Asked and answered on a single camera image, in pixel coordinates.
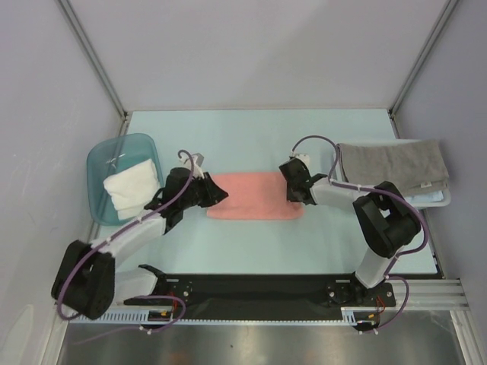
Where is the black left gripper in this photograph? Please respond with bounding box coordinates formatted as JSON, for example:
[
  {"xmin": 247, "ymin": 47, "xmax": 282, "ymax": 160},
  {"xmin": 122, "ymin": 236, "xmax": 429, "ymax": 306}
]
[{"xmin": 180, "ymin": 173, "xmax": 228, "ymax": 210}]

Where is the pink towel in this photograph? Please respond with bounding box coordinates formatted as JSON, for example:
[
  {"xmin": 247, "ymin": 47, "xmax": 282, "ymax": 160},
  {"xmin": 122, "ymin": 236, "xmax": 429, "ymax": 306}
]
[{"xmin": 207, "ymin": 172, "xmax": 304, "ymax": 221}]

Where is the white towel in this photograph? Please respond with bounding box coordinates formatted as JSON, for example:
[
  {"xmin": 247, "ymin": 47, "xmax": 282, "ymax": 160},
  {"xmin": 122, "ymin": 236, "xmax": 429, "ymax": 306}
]
[{"xmin": 103, "ymin": 159, "xmax": 161, "ymax": 221}]

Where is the grey towel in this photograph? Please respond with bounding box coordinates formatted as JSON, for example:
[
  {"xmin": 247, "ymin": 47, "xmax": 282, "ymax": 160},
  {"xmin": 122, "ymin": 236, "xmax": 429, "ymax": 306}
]
[{"xmin": 336, "ymin": 139, "xmax": 450, "ymax": 198}]

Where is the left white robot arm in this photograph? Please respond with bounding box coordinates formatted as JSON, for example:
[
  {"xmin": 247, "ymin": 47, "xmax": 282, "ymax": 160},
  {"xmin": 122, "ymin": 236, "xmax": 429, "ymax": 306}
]
[{"xmin": 51, "ymin": 167, "xmax": 229, "ymax": 319}]

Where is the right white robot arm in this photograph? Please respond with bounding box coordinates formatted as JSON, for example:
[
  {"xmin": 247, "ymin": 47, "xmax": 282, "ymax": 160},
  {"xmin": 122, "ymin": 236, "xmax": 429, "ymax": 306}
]
[{"xmin": 279, "ymin": 157, "xmax": 424, "ymax": 306}]

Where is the white plastic basket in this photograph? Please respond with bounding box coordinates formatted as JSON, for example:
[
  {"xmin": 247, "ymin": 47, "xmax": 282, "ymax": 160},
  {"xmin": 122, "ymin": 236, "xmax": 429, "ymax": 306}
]
[{"xmin": 333, "ymin": 139, "xmax": 452, "ymax": 209}]

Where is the teal plastic basin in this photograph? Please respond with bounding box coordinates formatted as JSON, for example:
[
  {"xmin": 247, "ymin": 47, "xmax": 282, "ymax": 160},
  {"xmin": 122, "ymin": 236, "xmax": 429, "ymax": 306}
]
[{"xmin": 87, "ymin": 133, "xmax": 163, "ymax": 226}]

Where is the light blue towel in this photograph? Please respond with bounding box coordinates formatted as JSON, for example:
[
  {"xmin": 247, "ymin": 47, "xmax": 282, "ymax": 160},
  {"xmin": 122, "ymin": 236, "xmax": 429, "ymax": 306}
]
[{"xmin": 406, "ymin": 191, "xmax": 444, "ymax": 205}]

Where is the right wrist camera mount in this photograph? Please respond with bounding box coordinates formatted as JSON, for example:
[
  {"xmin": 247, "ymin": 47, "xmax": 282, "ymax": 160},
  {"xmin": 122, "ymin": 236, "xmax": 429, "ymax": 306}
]
[{"xmin": 289, "ymin": 153, "xmax": 310, "ymax": 167}]

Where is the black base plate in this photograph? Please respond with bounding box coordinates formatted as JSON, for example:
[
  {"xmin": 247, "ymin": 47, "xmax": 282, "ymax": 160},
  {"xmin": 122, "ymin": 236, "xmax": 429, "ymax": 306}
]
[{"xmin": 124, "ymin": 274, "xmax": 396, "ymax": 310}]

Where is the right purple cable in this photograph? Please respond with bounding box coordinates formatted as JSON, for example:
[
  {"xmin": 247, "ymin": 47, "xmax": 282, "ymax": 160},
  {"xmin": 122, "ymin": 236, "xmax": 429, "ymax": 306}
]
[{"xmin": 292, "ymin": 135, "xmax": 429, "ymax": 334}]

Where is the purple cable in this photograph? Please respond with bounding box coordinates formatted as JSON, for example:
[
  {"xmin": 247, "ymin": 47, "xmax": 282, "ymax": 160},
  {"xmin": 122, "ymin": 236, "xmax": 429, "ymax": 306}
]
[
  {"xmin": 56, "ymin": 150, "xmax": 206, "ymax": 338},
  {"xmin": 292, "ymin": 135, "xmax": 429, "ymax": 334}
]

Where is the white slotted cable duct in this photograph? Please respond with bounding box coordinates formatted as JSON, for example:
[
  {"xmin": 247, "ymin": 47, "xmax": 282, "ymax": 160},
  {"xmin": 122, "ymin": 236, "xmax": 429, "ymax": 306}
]
[{"xmin": 102, "ymin": 307, "xmax": 381, "ymax": 326}]

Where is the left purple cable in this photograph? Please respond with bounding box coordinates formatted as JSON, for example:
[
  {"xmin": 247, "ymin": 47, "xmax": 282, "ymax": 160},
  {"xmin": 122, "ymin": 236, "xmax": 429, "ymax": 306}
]
[{"xmin": 56, "ymin": 150, "xmax": 206, "ymax": 338}]

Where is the aluminium rail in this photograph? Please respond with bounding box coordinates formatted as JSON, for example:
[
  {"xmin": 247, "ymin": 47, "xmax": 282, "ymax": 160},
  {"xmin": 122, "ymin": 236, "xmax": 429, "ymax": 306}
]
[{"xmin": 391, "ymin": 277, "xmax": 469, "ymax": 311}]

